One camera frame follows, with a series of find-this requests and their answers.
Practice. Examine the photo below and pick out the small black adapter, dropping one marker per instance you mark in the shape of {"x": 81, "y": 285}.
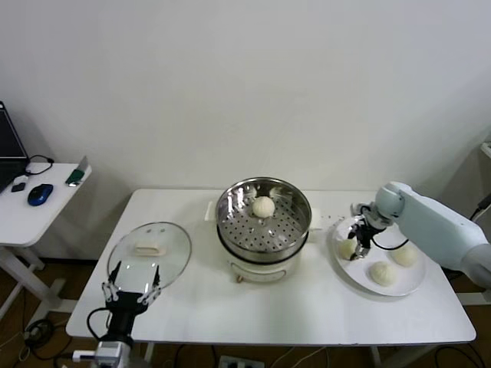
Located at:
{"x": 18, "y": 188}

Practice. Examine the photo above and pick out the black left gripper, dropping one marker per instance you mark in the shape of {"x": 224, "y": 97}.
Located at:
{"x": 124, "y": 303}

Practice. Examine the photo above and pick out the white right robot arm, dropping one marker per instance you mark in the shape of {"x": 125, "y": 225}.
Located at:
{"x": 429, "y": 226}

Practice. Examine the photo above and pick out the white electric cooker base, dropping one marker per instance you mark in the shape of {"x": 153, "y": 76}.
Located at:
{"x": 261, "y": 274}

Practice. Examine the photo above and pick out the stainless steel steamer basket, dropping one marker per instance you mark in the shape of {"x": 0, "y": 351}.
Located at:
{"x": 238, "y": 199}

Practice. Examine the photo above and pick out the black laptop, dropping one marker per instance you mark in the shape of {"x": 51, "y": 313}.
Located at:
{"x": 7, "y": 145}

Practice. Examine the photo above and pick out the white steamed baozi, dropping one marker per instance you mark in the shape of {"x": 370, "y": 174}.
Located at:
{"x": 263, "y": 207}
{"x": 381, "y": 273}
{"x": 406, "y": 256}
{"x": 345, "y": 249}

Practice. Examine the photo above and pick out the round glass pot lid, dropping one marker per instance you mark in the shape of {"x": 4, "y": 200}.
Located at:
{"x": 174, "y": 237}

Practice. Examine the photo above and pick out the blue computer mouse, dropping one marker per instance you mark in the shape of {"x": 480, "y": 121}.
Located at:
{"x": 40, "y": 193}

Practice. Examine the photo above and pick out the white side table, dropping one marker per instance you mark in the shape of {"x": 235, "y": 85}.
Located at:
{"x": 50, "y": 218}

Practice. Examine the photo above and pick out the green circuit board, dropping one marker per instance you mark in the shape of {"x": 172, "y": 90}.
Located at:
{"x": 75, "y": 177}

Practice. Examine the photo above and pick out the round white plate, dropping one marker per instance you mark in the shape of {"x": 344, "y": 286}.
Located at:
{"x": 345, "y": 276}

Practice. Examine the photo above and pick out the white power strip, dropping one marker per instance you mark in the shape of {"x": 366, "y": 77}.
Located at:
{"x": 241, "y": 362}

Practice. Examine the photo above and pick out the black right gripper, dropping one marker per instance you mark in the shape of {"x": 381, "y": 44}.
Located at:
{"x": 365, "y": 237}

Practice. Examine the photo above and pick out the white work table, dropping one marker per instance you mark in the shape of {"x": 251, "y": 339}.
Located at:
{"x": 238, "y": 314}

